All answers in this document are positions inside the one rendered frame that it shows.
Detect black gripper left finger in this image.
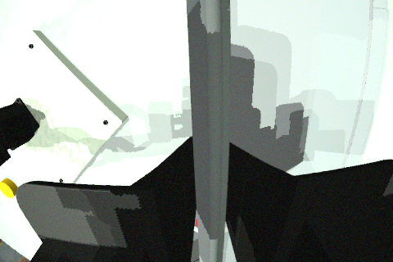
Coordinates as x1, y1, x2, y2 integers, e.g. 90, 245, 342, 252
16, 137, 197, 262

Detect yellow short cylinder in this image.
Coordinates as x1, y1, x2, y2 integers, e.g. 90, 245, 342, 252
0, 178, 17, 199

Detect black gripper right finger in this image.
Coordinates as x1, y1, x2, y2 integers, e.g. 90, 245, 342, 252
225, 143, 393, 262

